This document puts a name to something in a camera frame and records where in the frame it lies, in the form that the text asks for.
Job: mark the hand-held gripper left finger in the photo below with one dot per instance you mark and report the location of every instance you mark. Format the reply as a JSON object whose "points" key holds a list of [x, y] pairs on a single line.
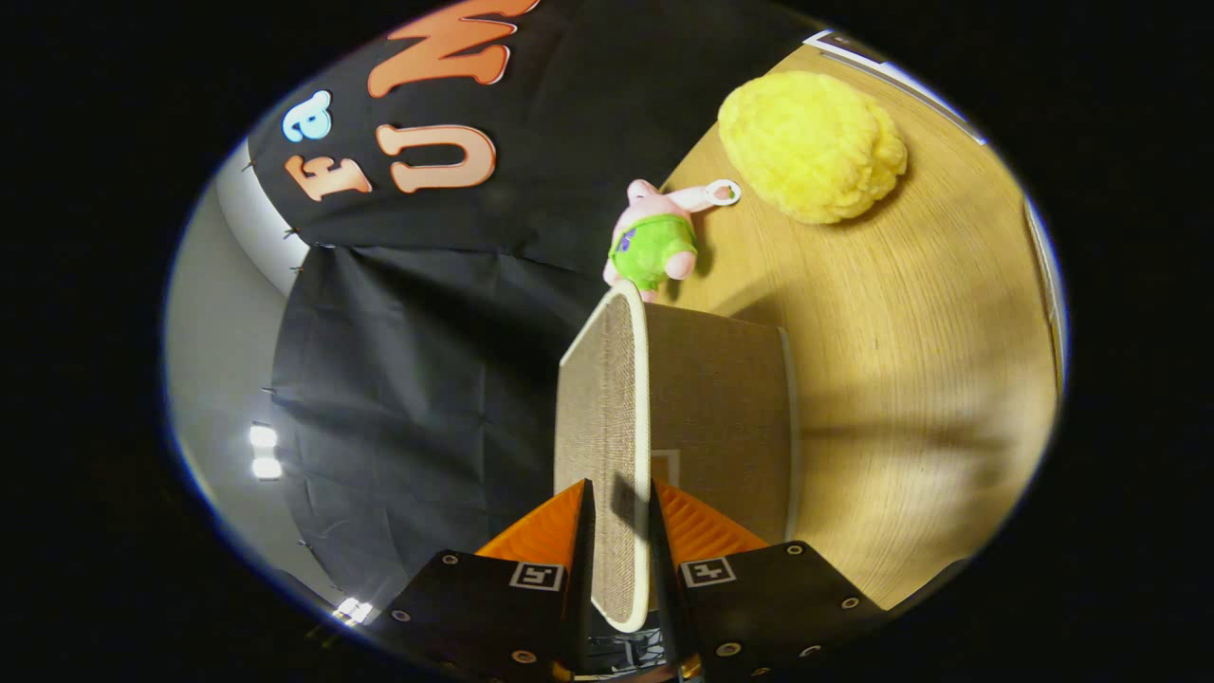
{"points": [[474, 607]]}

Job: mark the pink plush toy green shorts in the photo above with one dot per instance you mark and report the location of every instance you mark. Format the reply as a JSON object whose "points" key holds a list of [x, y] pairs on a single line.
{"points": [[654, 247]]}

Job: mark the yellow knitted plush toy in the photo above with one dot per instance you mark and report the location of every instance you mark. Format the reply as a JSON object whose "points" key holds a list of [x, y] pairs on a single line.
{"points": [[806, 142]]}

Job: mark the ceiling light panel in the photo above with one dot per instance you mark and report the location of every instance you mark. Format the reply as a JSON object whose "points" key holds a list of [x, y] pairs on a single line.
{"points": [[265, 451], [355, 611]]}

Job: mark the brown fabric storage box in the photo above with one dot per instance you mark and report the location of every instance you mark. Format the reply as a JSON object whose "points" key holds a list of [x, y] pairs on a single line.
{"points": [[721, 408]]}

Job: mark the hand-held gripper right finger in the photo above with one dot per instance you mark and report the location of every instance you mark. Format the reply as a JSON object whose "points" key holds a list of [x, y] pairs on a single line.
{"points": [[759, 607]]}

